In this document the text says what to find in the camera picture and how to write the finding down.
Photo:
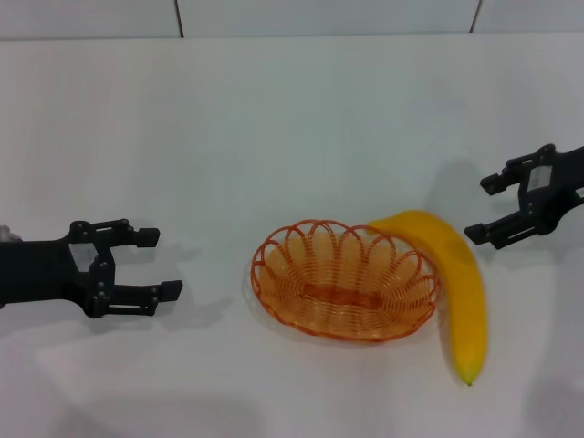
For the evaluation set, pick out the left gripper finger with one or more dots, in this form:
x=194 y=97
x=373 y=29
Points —
x=146 y=237
x=137 y=294

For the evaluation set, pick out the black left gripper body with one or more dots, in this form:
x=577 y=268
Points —
x=41 y=274

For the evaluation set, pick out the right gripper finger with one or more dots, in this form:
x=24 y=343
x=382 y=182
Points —
x=495 y=184
x=511 y=230

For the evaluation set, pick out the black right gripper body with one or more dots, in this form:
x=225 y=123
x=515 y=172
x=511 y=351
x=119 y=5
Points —
x=561 y=182

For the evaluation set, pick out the white tablecloth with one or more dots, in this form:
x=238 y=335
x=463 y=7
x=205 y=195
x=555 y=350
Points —
x=292 y=114

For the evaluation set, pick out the yellow banana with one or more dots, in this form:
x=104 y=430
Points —
x=465 y=296

